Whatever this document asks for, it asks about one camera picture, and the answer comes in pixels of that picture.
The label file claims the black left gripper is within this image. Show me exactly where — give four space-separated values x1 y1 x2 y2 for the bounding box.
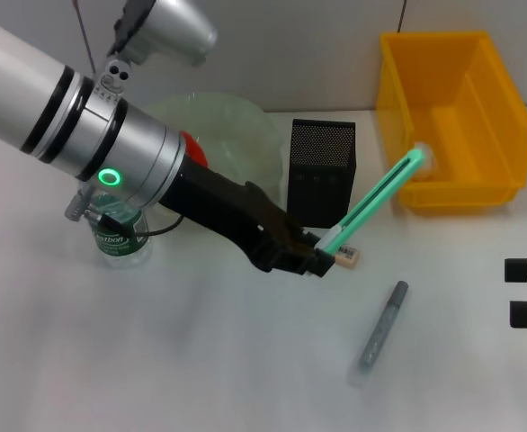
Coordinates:
158 159 337 279

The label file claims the mint green utility knife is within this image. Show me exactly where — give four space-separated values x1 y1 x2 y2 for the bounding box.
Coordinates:
315 146 429 258

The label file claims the white paper ball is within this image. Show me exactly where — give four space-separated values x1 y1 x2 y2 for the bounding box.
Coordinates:
414 141 440 182

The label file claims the clear green label water bottle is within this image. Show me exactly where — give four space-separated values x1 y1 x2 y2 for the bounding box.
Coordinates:
87 191 155 270

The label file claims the beige eraser with barcode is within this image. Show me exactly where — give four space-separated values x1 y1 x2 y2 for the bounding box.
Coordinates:
333 242 362 270

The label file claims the black mesh pen holder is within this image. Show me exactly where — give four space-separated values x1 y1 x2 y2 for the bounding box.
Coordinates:
284 118 358 230

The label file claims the grey marker pen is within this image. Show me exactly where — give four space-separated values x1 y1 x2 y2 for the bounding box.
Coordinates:
346 280 411 391

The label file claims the pale green glass bowl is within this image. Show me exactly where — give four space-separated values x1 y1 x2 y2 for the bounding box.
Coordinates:
144 92 283 224

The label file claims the yellow plastic storage bin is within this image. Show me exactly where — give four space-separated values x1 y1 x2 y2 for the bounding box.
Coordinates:
375 30 527 215

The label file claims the silver plug gripper cable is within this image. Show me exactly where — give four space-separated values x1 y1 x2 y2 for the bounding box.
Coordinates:
64 187 186 240

